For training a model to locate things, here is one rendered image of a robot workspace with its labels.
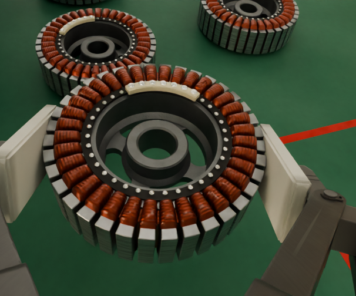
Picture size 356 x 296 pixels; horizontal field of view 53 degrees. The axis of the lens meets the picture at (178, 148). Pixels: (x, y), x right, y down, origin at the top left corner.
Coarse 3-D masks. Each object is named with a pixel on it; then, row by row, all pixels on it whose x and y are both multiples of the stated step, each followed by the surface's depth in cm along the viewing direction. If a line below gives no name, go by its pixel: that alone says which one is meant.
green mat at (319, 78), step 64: (0, 0) 42; (128, 0) 44; (192, 0) 46; (320, 0) 48; (0, 64) 36; (192, 64) 38; (256, 64) 39; (320, 64) 40; (0, 128) 31; (256, 192) 29; (64, 256) 25; (256, 256) 26
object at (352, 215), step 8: (304, 168) 17; (312, 176) 16; (312, 184) 15; (320, 184) 16; (312, 192) 15; (344, 208) 14; (352, 208) 14; (344, 216) 13; (352, 216) 13; (344, 224) 13; (352, 224) 13; (336, 232) 13; (344, 232) 13; (352, 232) 13; (336, 240) 13; (344, 240) 13; (352, 240) 13; (336, 248) 14; (344, 248) 13; (352, 248) 13
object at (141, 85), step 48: (96, 96) 19; (144, 96) 20; (192, 96) 20; (48, 144) 17; (96, 144) 18; (144, 144) 20; (240, 144) 18; (96, 192) 15; (144, 192) 16; (192, 192) 16; (240, 192) 16; (96, 240) 17; (144, 240) 15; (192, 240) 15
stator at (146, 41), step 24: (48, 24) 35; (72, 24) 35; (96, 24) 36; (120, 24) 36; (144, 24) 36; (48, 48) 32; (72, 48) 36; (96, 48) 36; (120, 48) 37; (144, 48) 33; (48, 72) 32; (72, 72) 31; (96, 72) 31
